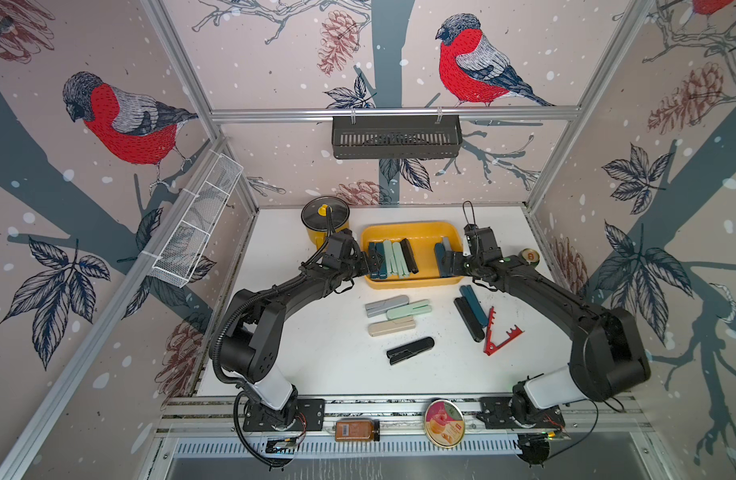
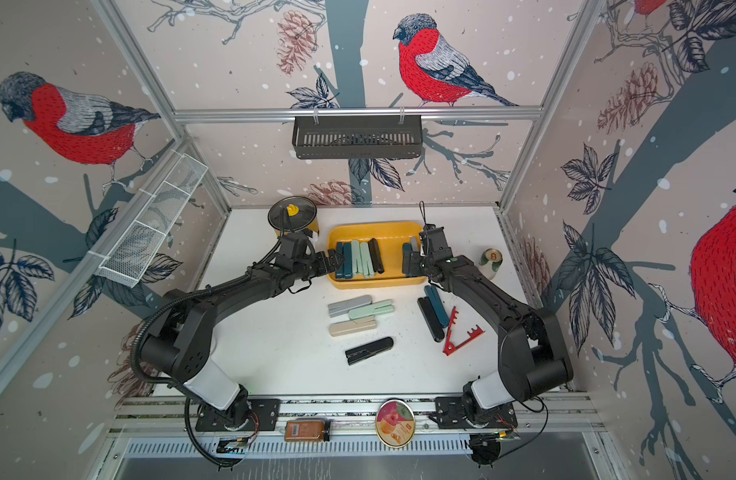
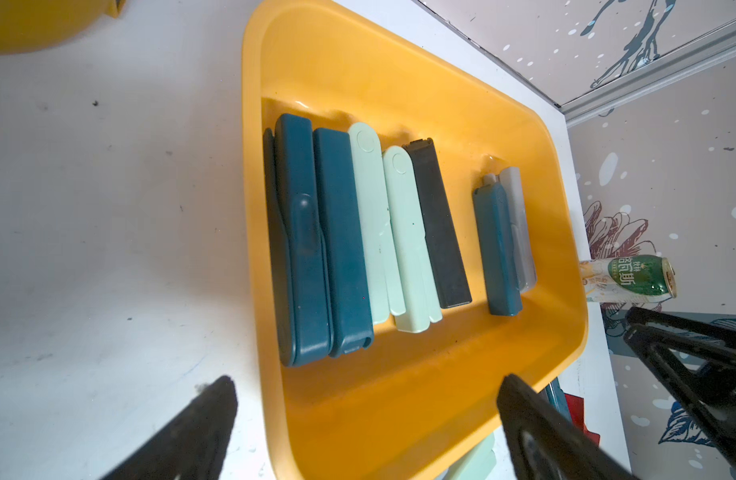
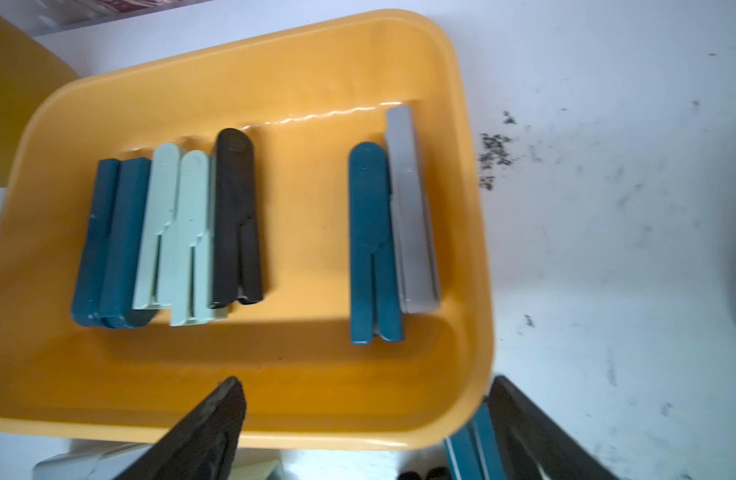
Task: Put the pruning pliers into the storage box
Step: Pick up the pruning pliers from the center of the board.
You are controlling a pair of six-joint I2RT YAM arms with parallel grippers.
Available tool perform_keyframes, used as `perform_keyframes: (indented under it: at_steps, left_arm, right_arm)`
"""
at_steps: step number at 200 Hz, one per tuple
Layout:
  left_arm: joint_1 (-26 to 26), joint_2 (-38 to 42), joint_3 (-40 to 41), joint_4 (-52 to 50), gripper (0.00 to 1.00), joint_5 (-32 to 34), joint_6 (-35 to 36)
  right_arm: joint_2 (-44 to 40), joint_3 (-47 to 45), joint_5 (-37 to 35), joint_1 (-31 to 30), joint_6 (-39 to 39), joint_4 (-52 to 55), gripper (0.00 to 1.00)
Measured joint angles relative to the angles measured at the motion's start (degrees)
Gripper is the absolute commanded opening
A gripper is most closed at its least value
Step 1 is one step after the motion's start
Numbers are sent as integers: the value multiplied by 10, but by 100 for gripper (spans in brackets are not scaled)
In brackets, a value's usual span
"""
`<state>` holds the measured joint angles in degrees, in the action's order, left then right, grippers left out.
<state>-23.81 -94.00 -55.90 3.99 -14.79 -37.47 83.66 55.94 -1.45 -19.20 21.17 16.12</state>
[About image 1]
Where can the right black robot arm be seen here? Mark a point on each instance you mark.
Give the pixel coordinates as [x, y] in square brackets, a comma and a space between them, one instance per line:
[607, 353]

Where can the small brown box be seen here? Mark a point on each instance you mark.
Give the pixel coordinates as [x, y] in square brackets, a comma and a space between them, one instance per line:
[357, 430]

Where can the yellow plastic storage box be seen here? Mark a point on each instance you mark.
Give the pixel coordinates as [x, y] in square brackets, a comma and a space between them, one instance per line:
[423, 236]

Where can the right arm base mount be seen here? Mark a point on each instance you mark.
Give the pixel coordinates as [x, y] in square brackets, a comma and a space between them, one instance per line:
[507, 412]

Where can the black hanging wire basket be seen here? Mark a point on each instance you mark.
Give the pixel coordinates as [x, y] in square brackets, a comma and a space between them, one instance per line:
[396, 137]

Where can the beige pruning pliers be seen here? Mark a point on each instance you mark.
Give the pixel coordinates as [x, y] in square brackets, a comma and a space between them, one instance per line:
[391, 326]

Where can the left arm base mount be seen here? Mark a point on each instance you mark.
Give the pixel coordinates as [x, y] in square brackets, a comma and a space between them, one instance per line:
[298, 414]

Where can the white mesh wall basket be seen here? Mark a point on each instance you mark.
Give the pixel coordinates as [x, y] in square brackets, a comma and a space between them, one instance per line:
[177, 261]

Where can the dark teal pliers bottom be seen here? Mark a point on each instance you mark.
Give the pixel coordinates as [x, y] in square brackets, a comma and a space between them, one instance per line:
[381, 261]

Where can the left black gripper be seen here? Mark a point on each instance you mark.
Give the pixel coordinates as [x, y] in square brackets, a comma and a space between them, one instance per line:
[364, 266]

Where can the dark teal pliers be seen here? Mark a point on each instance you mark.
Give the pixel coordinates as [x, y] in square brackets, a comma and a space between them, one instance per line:
[467, 292]
[444, 270]
[373, 267]
[381, 261]

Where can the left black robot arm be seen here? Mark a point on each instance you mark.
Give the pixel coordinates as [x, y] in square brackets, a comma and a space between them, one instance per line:
[246, 344]

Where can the red plastic tool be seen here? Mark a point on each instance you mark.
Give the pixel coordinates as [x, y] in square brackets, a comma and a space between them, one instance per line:
[495, 339]

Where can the grey pruning pliers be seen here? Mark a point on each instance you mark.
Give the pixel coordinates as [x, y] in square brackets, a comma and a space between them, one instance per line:
[448, 246]
[380, 307]

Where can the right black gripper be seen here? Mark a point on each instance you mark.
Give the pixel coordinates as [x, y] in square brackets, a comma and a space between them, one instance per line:
[457, 265]

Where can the yellow pot with dark lid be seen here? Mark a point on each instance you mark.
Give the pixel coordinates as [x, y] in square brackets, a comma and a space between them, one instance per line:
[324, 215]

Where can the black pliers pair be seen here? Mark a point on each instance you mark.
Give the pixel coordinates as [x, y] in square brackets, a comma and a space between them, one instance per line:
[408, 256]

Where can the round pink tin lid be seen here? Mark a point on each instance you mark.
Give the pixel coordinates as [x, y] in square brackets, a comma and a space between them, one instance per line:
[444, 424]

